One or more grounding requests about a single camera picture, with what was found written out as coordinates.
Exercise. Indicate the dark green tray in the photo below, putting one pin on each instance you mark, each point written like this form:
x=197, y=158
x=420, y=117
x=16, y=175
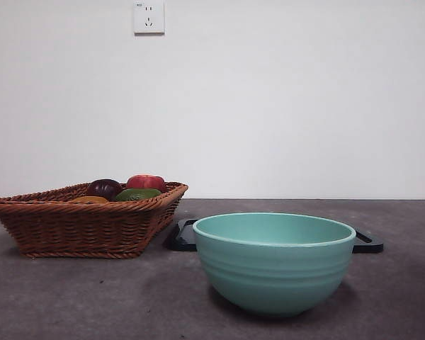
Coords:
x=184, y=239

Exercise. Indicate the red apple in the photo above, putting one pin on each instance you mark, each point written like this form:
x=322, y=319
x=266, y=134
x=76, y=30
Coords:
x=145, y=181

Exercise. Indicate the white wall socket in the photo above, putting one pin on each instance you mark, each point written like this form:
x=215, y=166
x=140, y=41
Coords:
x=148, y=17

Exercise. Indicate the green fruit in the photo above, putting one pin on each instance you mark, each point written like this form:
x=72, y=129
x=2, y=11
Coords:
x=138, y=195

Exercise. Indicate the teal bowl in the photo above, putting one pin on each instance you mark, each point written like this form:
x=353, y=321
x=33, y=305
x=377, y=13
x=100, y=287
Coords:
x=272, y=272

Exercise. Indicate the dark purple fruit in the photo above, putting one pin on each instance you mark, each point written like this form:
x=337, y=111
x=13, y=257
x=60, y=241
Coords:
x=102, y=187

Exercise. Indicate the brown wicker basket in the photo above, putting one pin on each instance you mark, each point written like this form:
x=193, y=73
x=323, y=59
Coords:
x=78, y=226

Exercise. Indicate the yellow-brown kiwi fruit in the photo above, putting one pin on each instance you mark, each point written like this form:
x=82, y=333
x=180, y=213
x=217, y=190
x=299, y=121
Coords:
x=90, y=199

